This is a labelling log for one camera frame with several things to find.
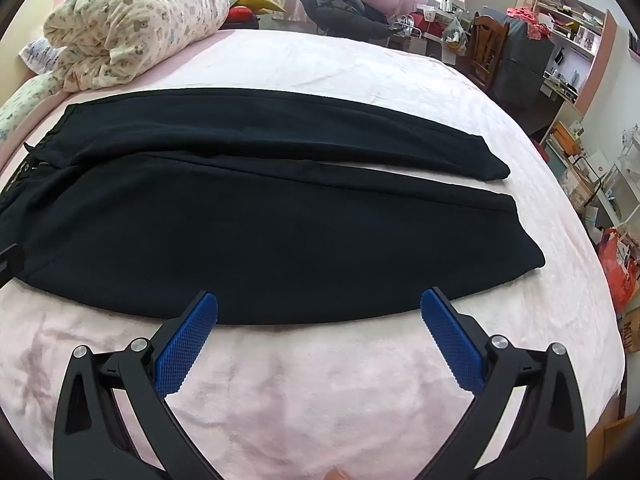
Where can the white small rack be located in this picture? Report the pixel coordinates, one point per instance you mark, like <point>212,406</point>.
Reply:
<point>621,184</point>

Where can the floral rolled duvet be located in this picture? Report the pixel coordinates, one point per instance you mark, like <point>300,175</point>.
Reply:
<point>105,43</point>

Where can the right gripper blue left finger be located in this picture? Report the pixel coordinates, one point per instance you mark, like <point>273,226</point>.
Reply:
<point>91,439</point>

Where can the pink bookshelf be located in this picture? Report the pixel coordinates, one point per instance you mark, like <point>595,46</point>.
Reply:
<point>583,38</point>

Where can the orange plastic bag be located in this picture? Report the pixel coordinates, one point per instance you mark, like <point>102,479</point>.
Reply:
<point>620,267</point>

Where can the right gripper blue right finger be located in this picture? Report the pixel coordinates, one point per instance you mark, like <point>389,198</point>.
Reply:
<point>547,439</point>

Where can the black pants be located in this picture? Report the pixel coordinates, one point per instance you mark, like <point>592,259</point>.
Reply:
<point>290,209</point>

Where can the red and yellow toy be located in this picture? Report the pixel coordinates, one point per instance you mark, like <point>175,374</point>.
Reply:
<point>244,14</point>

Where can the pink bed sheet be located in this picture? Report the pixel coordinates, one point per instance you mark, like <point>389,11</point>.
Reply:
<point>373,397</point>

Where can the wooden chair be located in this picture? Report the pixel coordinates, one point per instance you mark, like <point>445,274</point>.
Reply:
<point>488,38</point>

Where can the floral pillow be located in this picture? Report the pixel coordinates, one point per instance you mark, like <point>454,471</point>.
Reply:
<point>29,103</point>

